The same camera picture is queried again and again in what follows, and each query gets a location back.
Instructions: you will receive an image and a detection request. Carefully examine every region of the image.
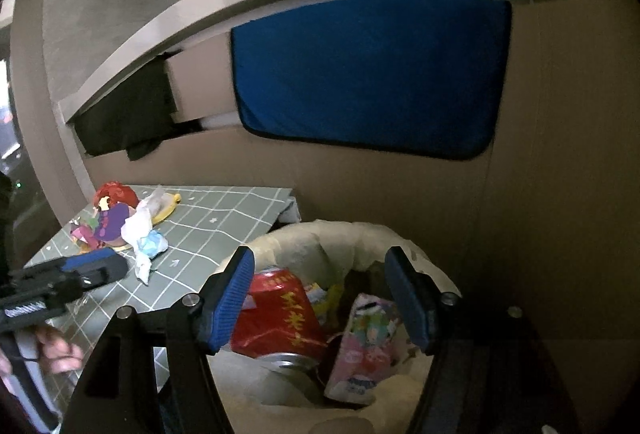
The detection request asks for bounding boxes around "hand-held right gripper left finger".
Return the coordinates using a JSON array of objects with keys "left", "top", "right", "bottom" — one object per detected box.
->
[{"left": 60, "top": 245, "right": 257, "bottom": 434}]

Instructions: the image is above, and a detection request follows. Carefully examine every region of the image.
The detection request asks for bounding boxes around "black cloth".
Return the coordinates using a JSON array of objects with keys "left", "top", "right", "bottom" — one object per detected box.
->
[{"left": 73, "top": 58, "right": 177, "bottom": 162}]

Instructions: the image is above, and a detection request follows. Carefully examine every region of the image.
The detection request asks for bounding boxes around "pale cardboard box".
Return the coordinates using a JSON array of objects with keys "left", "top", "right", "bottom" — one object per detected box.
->
[{"left": 166, "top": 40, "right": 237, "bottom": 129}]

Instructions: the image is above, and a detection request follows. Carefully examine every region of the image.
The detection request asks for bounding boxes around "light blue crumpled wrapper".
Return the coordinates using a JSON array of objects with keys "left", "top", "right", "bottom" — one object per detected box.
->
[{"left": 137, "top": 230, "right": 169, "bottom": 261}]

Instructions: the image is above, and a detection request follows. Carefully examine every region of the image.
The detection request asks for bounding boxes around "green grid tablecloth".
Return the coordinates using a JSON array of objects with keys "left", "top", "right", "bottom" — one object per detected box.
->
[{"left": 22, "top": 185, "right": 297, "bottom": 395}]

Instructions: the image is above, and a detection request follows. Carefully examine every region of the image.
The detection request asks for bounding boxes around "printed grey bed sheet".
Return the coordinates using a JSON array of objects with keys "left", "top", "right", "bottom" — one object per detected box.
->
[{"left": 42, "top": 0, "right": 603, "bottom": 102}]

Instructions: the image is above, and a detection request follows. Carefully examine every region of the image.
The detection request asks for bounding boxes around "brown cardboard sheet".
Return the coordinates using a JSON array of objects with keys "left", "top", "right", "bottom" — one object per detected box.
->
[{"left": 86, "top": 0, "right": 640, "bottom": 434}]

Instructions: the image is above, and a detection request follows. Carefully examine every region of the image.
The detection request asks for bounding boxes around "white lined waste bin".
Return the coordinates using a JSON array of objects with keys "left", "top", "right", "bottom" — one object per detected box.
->
[{"left": 207, "top": 219, "right": 463, "bottom": 434}]

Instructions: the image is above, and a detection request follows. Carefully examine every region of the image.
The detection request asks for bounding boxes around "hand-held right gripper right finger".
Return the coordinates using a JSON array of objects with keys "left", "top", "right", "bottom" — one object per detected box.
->
[{"left": 384, "top": 245, "right": 583, "bottom": 434}]

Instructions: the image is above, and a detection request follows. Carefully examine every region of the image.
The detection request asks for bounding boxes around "blue cloth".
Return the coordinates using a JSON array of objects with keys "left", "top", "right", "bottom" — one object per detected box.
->
[{"left": 229, "top": 0, "right": 514, "bottom": 162}]

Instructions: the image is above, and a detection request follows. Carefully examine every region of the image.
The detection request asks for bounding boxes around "crumpled white tissue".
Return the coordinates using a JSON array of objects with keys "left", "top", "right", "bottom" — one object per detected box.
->
[{"left": 121, "top": 185, "right": 170, "bottom": 286}]

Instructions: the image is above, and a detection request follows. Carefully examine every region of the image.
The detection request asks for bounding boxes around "crushed red drink can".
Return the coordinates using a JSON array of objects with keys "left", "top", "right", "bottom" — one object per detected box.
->
[{"left": 230, "top": 266, "right": 332, "bottom": 372}]

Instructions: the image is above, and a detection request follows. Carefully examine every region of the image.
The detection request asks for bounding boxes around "yellow crumpled wrapper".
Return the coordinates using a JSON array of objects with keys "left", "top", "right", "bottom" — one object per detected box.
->
[{"left": 305, "top": 283, "right": 347, "bottom": 331}]

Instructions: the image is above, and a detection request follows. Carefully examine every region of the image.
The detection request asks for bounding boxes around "yellow rimmed white dish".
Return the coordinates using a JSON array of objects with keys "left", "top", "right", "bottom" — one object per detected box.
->
[{"left": 149, "top": 192, "right": 184, "bottom": 226}]

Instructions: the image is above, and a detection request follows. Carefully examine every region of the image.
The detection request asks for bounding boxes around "red plastic bag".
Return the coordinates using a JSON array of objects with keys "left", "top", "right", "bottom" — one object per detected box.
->
[{"left": 93, "top": 181, "right": 141, "bottom": 211}]

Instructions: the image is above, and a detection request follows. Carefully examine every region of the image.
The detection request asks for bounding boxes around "person's left hand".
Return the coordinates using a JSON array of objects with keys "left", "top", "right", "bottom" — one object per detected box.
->
[{"left": 34, "top": 325, "right": 86, "bottom": 376}]

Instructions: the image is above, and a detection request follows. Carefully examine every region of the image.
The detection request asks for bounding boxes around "purple cartoon figure packet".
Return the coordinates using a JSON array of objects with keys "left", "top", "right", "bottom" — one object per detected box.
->
[{"left": 70, "top": 195, "right": 135, "bottom": 251}]

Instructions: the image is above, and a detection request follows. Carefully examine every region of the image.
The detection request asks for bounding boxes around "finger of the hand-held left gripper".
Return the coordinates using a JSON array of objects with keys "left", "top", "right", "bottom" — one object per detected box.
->
[{"left": 59, "top": 247, "right": 130, "bottom": 288}]

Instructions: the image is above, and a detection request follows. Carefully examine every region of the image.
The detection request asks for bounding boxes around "pink printed snack packet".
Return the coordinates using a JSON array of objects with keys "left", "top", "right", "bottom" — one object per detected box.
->
[{"left": 324, "top": 292, "right": 417, "bottom": 407}]

